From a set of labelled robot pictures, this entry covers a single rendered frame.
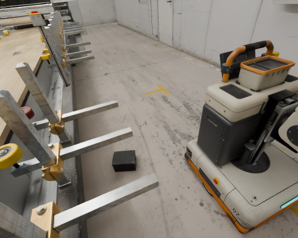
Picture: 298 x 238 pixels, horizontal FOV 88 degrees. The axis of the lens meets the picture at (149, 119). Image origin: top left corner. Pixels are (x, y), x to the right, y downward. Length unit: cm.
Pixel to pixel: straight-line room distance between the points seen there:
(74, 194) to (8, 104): 38
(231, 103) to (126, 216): 105
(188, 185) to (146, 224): 44
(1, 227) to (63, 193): 37
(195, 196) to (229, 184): 33
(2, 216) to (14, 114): 24
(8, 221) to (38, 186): 54
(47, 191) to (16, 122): 43
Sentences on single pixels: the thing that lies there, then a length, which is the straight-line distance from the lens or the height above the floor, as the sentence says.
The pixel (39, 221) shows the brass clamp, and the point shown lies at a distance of 52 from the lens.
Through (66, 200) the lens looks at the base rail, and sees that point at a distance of 70.
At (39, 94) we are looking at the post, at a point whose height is 98.
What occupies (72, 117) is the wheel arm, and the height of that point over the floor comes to 81.
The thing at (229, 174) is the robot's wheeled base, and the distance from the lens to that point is 122.
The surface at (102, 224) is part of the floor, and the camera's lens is 139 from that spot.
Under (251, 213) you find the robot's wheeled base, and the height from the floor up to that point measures 28.
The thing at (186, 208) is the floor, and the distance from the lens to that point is 136.
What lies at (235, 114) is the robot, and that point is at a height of 75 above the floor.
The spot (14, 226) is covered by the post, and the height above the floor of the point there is 96.
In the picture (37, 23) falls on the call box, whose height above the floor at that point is 117.
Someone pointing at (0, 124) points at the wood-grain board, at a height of 90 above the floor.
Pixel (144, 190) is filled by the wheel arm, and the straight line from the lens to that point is 48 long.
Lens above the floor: 126
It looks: 39 degrees down
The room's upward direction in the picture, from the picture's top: 6 degrees counter-clockwise
